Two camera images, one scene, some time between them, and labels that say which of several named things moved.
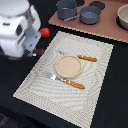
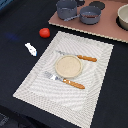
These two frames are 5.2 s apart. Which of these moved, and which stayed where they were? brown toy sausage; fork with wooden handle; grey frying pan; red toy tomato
Moved: brown toy sausage
Stayed: grey frying pan; fork with wooden handle; red toy tomato
